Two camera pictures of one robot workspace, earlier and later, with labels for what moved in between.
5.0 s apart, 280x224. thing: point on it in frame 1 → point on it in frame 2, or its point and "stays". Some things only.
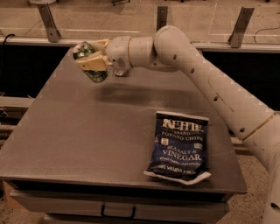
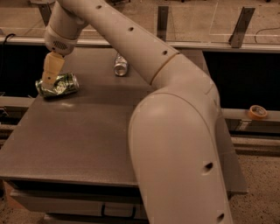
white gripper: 117,53 → 59,43
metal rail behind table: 54,42 stays
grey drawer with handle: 39,205 stays
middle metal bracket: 162,17 stays
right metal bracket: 240,27 stays
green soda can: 85,48 → 66,83
